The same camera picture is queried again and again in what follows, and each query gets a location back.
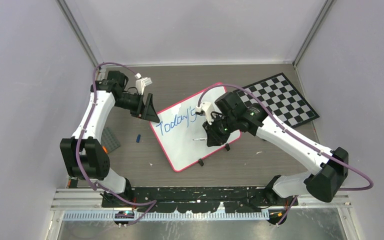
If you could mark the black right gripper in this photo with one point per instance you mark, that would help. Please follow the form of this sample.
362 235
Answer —
214 138

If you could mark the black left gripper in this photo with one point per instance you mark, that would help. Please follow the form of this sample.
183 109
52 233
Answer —
146 111

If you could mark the white marker pen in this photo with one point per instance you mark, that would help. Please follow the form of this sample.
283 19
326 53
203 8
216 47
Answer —
200 139

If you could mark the pink framed whiteboard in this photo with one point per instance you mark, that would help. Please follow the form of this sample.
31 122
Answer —
179 125

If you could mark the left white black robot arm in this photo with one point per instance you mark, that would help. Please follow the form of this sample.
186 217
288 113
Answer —
84 156

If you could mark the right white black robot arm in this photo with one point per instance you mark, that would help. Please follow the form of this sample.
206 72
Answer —
325 173

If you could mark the black whiteboard stand clip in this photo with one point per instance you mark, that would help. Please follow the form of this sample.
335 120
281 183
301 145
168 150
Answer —
200 162

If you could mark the grey studded building plate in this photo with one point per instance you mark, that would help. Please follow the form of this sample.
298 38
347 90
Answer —
109 140

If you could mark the orange curved block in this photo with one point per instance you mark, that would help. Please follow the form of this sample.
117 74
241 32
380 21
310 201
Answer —
105 149

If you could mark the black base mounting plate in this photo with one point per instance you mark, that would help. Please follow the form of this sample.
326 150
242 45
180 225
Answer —
234 199

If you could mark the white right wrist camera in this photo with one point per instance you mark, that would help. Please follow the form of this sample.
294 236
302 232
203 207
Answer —
206 109

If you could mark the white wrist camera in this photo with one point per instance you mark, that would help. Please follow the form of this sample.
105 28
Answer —
142 83
206 109

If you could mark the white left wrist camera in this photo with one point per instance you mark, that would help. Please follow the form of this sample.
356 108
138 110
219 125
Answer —
142 83

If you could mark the white slotted cable rail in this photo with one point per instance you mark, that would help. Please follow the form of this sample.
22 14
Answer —
129 216

